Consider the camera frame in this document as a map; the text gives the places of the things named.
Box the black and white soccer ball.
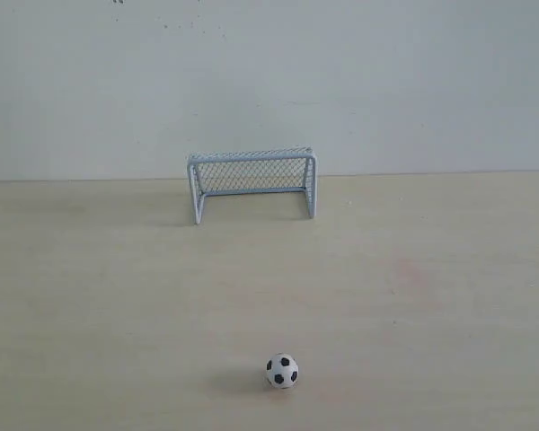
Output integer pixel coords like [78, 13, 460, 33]
[266, 353, 299, 390]

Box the white wire mesh goal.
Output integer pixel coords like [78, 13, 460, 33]
[186, 147, 317, 224]

